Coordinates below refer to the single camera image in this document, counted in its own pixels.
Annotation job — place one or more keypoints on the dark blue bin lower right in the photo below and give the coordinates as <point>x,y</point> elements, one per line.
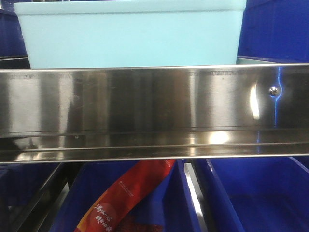
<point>256,194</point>

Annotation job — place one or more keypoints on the stainless steel shelf rail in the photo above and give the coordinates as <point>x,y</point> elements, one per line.
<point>77,115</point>

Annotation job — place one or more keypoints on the dark blue bin lower left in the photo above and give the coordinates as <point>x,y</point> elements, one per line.
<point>18,184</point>

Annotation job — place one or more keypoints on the steel shelf divider bar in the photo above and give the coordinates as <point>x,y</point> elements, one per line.
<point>196,194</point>

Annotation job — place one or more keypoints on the dark blue bin upper left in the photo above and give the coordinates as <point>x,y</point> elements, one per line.
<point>11,39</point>

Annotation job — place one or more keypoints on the light blue plastic bin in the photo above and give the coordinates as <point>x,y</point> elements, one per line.
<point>130,33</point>

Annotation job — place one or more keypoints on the dark blue bin upper right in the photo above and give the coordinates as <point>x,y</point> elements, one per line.
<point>275,29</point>

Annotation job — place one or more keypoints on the dark blue bin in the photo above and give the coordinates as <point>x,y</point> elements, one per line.
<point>275,29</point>
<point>18,184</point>
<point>256,194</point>
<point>11,39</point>
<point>170,205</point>

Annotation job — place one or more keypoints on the red snack bag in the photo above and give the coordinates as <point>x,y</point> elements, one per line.
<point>124,194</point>

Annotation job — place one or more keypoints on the dark blue bin lower middle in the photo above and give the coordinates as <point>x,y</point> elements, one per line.
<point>170,205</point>

